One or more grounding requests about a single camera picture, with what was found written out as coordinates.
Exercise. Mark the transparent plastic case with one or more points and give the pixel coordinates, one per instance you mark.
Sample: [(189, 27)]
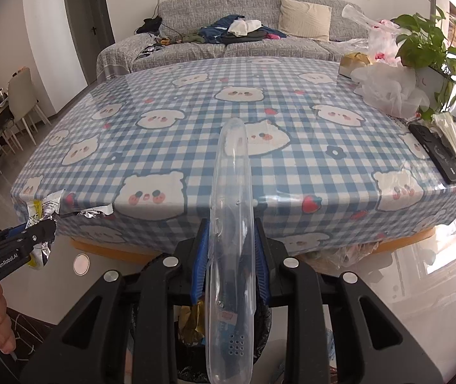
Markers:
[(232, 208)]

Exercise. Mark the blue checked bear tablecloth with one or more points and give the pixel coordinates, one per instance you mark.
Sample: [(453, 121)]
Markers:
[(196, 128)]

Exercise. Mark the brown tissue box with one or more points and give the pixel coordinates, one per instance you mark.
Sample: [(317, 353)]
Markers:
[(354, 62)]

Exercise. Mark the grey door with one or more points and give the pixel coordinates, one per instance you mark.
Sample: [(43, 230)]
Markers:
[(88, 20)]

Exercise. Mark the grey sofa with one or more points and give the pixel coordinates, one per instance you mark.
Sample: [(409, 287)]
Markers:
[(196, 8)]

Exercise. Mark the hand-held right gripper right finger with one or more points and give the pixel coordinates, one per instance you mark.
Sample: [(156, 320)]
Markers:
[(262, 266)]

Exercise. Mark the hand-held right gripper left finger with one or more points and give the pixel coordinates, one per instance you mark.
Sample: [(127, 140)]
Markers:
[(200, 266)]

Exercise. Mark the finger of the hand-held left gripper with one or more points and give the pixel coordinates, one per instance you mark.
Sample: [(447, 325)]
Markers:
[(44, 232), (0, 236)]

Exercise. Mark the clear plastic utensil packet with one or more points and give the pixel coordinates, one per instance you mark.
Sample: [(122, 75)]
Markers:
[(454, 140)]

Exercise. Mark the black cloth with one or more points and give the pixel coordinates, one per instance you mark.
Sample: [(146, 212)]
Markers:
[(150, 26)]

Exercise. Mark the white plant pot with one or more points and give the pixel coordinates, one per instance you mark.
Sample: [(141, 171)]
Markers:
[(432, 84)]

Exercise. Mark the green potted plant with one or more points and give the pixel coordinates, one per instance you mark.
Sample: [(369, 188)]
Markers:
[(432, 44)]

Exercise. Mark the clear bag with pink items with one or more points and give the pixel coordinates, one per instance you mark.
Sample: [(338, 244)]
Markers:
[(380, 40)]

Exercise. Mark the yellow foil snack wrapper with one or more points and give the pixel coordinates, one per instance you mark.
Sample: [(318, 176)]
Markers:
[(48, 206)]

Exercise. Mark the white chair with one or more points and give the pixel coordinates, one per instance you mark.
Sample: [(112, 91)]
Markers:
[(24, 96)]

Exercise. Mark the pile of clothes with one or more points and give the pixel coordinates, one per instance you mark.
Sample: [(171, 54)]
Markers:
[(236, 32)]

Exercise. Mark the black bag-lined trash bin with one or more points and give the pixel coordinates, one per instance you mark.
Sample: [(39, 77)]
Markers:
[(264, 328)]

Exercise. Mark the black remote control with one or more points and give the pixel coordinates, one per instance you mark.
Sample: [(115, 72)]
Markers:
[(438, 154)]

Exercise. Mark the white plastic bags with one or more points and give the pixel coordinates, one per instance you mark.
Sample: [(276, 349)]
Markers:
[(388, 88)]

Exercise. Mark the cream pillow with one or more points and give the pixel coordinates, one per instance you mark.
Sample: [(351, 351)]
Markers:
[(306, 18)]

